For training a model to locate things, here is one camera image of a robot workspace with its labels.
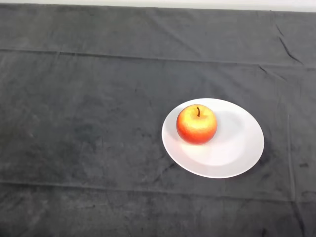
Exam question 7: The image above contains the black table cloth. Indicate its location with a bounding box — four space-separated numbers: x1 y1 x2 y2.
0 3 316 237

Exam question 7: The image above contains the white round plate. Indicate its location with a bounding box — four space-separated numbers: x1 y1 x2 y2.
161 98 265 179

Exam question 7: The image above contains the red yellow apple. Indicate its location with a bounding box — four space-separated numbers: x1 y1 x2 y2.
176 104 218 145

